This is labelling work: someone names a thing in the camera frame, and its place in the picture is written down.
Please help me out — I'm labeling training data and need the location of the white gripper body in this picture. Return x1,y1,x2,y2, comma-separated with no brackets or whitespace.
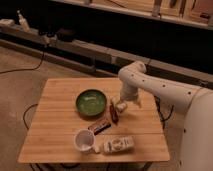
120,91,141,107

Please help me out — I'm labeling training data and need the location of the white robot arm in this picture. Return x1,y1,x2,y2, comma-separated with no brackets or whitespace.
118,61,213,171

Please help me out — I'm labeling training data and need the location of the dark red pepper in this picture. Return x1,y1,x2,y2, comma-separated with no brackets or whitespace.
110,104,119,124

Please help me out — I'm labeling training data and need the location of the green ceramic bowl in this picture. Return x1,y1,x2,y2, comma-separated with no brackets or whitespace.
75,89,107,117

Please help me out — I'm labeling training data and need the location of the brown snack bar wrapper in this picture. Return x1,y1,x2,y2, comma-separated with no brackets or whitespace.
88,117,111,135

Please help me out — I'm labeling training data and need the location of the white lying bottle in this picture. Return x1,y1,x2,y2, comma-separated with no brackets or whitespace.
94,136,135,154

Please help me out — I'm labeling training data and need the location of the wooden table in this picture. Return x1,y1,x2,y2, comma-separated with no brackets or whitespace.
18,78,170,163

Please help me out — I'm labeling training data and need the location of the white plastic cup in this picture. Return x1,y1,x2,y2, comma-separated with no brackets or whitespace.
74,129,95,153

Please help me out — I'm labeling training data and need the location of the black round object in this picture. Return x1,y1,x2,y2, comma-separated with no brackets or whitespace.
56,28,75,42

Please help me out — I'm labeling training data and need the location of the white spray bottle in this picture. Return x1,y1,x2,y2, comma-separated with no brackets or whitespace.
17,11,30,31

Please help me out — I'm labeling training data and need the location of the black floor cable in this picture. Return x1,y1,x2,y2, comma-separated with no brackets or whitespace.
0,46,46,75

